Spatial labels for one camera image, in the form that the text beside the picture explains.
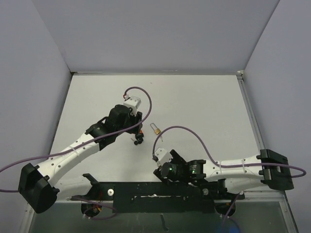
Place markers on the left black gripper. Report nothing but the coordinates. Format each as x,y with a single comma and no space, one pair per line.
136,119

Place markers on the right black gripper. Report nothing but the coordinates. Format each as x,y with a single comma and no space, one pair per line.
177,158

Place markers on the orange black padlock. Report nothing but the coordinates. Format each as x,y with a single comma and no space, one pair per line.
139,135

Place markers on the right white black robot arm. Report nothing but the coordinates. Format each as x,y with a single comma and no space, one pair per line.
233,176

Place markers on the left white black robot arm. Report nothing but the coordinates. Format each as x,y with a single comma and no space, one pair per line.
37,184

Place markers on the black head keys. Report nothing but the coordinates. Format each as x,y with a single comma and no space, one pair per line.
137,141

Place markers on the middle brass padlock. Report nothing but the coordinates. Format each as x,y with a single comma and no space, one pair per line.
156,129

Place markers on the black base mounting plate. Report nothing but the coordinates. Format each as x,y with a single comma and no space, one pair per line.
157,197

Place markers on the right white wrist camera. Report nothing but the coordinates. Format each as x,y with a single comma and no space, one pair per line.
163,156

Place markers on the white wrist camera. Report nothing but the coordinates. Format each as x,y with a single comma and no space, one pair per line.
133,103
163,156

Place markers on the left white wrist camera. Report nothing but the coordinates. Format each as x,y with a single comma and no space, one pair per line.
133,103

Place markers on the aluminium frame rail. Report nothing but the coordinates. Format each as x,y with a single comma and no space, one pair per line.
289,221

